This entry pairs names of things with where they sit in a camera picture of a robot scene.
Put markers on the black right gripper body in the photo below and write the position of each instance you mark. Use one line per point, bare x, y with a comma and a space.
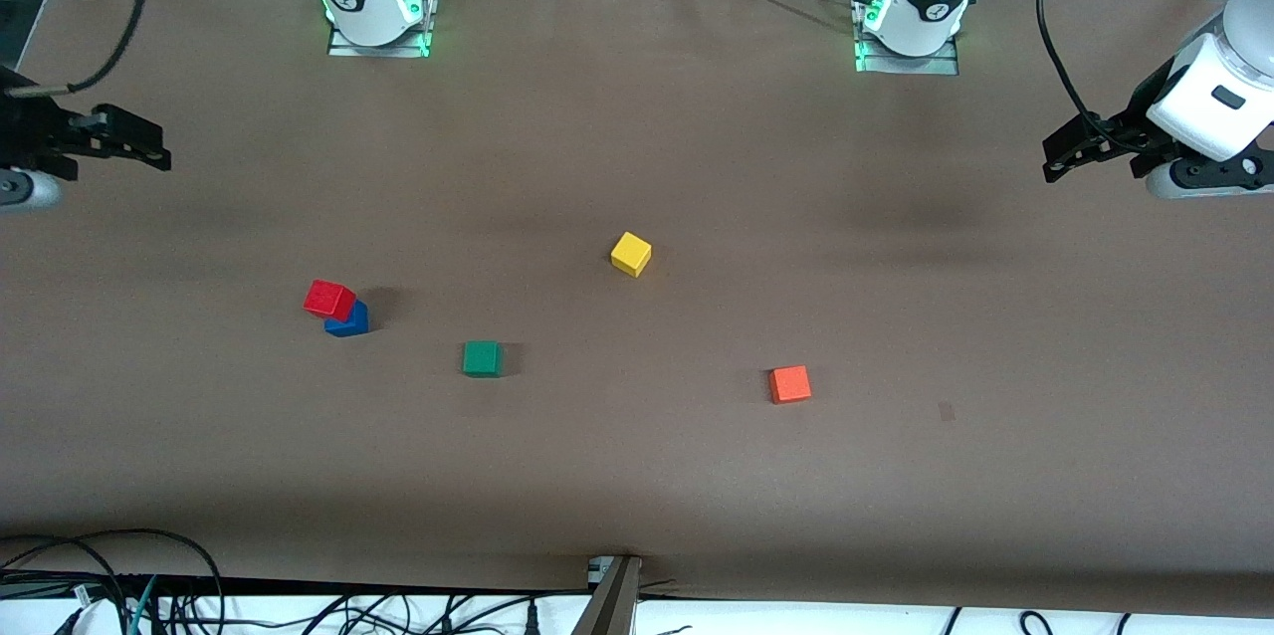
35, 135

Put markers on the red cube block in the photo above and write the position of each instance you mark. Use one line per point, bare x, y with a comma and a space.
328, 300

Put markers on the orange cube block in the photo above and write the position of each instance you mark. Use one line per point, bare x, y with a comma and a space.
789, 384

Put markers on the green cube block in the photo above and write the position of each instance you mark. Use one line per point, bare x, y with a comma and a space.
482, 359

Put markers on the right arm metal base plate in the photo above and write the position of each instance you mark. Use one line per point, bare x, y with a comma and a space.
378, 50

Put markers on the yellow cube block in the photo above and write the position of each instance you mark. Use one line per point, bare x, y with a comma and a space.
631, 254

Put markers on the small metal clamp bracket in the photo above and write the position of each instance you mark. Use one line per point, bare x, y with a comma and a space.
598, 569

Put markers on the blue cube block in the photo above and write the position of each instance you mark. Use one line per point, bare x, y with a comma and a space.
353, 321

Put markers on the brown table cover sheet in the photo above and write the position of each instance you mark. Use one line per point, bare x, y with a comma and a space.
637, 476

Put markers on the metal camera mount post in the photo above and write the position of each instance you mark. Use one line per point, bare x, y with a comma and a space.
612, 605

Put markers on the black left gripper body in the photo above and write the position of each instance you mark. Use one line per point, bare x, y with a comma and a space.
1133, 122

